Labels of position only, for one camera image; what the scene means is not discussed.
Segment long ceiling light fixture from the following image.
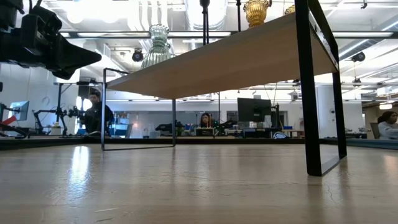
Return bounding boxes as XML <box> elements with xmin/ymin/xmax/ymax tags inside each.
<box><xmin>58</xmin><ymin>30</ymin><xmax>398</xmax><ymax>40</ymax></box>

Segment clear ribbed glass candle holder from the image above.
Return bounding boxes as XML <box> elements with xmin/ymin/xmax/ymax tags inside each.
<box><xmin>140</xmin><ymin>24</ymin><xmax>175</xmax><ymax>70</ymax></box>

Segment person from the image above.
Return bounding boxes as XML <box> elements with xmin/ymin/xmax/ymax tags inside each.
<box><xmin>83</xmin><ymin>90</ymin><xmax>115</xmax><ymax>135</ymax></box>
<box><xmin>376</xmin><ymin>110</ymin><xmax>398</xmax><ymax>140</ymax></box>
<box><xmin>199</xmin><ymin>112</ymin><xmax>213</xmax><ymax>129</ymax></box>

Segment small lit monitor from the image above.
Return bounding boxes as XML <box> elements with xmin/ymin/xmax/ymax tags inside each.
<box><xmin>8</xmin><ymin>100</ymin><xmax>30</xmax><ymax>122</ymax></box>

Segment large black monitor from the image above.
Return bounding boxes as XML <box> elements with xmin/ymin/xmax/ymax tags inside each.
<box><xmin>237</xmin><ymin>97</ymin><xmax>272</xmax><ymax>128</ymax></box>

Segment black aluminium table frame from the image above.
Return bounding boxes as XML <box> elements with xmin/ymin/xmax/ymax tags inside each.
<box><xmin>0</xmin><ymin>136</ymin><xmax>398</xmax><ymax>151</ymax></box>

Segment black ceiling spotlight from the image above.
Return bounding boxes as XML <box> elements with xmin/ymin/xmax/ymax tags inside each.
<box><xmin>131</xmin><ymin>49</ymin><xmax>145</xmax><ymax>63</ymax></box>
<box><xmin>351</xmin><ymin>51</ymin><xmax>366</xmax><ymax>63</ymax></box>

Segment wooden shelf black metal legs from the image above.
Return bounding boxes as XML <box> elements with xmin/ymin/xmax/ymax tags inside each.
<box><xmin>101</xmin><ymin>0</ymin><xmax>349</xmax><ymax>177</ymax></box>

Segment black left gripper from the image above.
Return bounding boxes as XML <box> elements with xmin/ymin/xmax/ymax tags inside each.
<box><xmin>0</xmin><ymin>6</ymin><xmax>103</xmax><ymax>80</ymax></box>

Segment black curved tube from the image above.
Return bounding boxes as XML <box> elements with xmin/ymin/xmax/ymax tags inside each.
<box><xmin>0</xmin><ymin>123</ymin><xmax>30</xmax><ymax>139</ymax></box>

